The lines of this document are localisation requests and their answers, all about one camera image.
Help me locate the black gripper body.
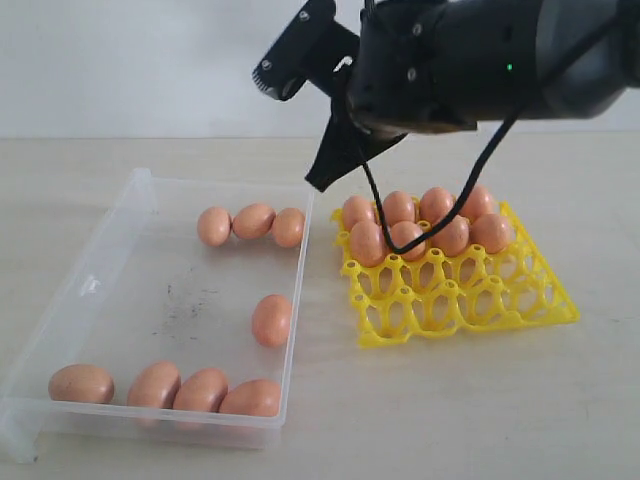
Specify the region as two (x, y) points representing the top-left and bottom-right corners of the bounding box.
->
(347, 9), (475, 138)

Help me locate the yellow plastic egg tray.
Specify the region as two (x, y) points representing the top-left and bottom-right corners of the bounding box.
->
(335, 202), (580, 348)

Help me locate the brown egg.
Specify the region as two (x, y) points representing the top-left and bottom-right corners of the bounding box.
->
(48, 364), (115, 404)
(271, 207), (305, 248)
(173, 367), (229, 412)
(431, 215), (470, 257)
(390, 221), (426, 262)
(349, 220), (387, 267)
(232, 203), (276, 240)
(197, 206), (232, 247)
(470, 213), (514, 254)
(251, 294), (292, 348)
(126, 361), (181, 409)
(219, 379), (281, 417)

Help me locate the black camera cable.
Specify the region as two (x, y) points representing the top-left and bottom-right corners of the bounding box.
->
(359, 0), (640, 255)

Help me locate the clear plastic bin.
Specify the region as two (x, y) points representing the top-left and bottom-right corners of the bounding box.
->
(1, 168), (314, 463)

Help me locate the brown egg packed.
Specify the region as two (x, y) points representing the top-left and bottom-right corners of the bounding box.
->
(459, 184), (497, 223)
(342, 195), (376, 231)
(383, 190), (416, 227)
(419, 186), (455, 225)

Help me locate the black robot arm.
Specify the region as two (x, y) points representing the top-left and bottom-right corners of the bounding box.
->
(305, 1), (639, 191)

